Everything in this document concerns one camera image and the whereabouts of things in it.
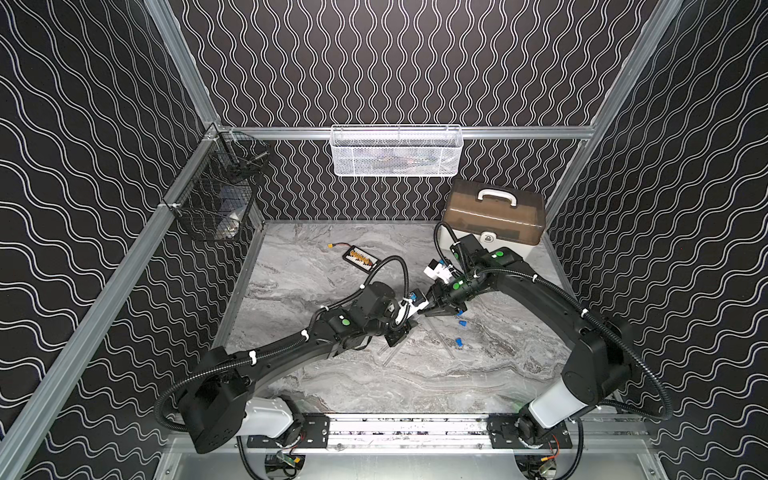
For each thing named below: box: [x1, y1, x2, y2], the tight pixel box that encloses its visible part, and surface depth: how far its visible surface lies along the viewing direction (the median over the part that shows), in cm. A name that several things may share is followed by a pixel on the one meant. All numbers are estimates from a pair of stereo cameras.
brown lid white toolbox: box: [441, 179, 546, 259], surface depth 100 cm
